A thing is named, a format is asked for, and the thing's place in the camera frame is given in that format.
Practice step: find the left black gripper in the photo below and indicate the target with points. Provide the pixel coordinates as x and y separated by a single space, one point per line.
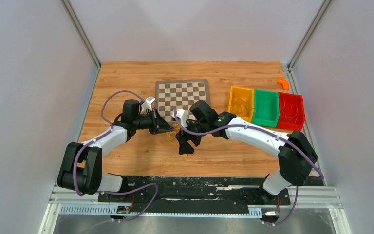
158 124

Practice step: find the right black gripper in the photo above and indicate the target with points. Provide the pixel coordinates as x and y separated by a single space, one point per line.
183 137

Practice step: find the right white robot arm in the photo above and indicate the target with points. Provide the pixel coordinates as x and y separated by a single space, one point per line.
295 154

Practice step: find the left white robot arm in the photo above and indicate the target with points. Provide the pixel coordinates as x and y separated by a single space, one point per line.
81 168

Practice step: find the wooden chessboard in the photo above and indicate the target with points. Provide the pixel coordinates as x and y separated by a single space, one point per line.
179 94

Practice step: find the yellow plastic bin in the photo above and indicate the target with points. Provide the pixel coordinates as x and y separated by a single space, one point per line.
241 102

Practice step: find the green plastic bin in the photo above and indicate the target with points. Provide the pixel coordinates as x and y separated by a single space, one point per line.
266 108

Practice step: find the red plastic bin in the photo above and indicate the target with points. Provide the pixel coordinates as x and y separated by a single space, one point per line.
292 114

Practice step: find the orange curved plastic piece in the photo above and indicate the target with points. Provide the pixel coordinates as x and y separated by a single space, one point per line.
283 83

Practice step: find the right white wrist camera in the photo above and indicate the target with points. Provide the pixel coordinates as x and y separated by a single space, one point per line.
181 117

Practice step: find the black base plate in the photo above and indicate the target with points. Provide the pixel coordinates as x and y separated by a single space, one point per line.
200 195

